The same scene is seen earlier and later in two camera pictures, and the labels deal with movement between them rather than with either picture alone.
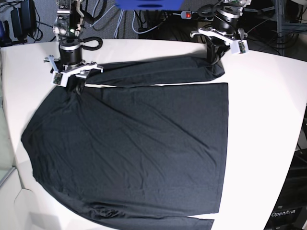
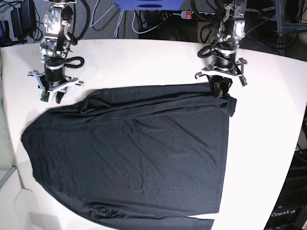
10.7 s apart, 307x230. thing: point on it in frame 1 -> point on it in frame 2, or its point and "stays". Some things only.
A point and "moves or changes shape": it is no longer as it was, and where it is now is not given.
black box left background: [24, 18] stays
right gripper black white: [71, 64] -> [53, 80]
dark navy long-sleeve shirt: [115, 153] moves or changes shape
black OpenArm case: [290, 212] stays
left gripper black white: [225, 22] -> [224, 62]
